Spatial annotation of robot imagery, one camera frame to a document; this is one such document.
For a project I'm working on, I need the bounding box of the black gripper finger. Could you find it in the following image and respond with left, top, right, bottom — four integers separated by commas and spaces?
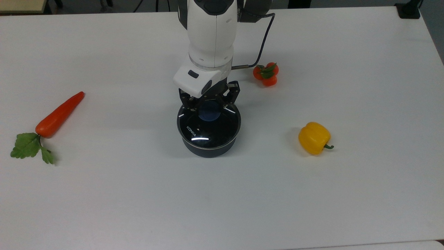
178, 88, 199, 113
222, 81, 241, 113

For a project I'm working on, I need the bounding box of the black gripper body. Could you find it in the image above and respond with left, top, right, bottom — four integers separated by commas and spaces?
198, 83, 232, 105

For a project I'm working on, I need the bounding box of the glass lid with blue knob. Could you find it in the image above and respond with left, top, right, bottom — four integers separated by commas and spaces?
177, 101, 241, 149

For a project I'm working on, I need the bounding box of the red toy tomato cluster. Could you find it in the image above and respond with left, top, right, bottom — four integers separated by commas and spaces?
253, 62, 279, 87

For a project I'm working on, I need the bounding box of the yellow toy bell pepper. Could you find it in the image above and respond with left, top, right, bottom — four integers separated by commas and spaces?
298, 122, 334, 156

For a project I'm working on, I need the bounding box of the orange toy carrot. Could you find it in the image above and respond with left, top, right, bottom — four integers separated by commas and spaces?
10, 91, 85, 165

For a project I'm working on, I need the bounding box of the light wooden desk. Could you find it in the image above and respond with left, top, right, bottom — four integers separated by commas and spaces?
0, 0, 48, 14

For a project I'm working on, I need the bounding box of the black stand base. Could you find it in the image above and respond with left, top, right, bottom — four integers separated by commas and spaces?
395, 0, 422, 19

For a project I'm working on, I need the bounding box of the dark saucepan with blue handle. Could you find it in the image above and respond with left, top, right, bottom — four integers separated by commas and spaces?
177, 101, 242, 159

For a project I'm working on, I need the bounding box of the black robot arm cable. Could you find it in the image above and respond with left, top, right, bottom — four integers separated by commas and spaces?
231, 12, 276, 70

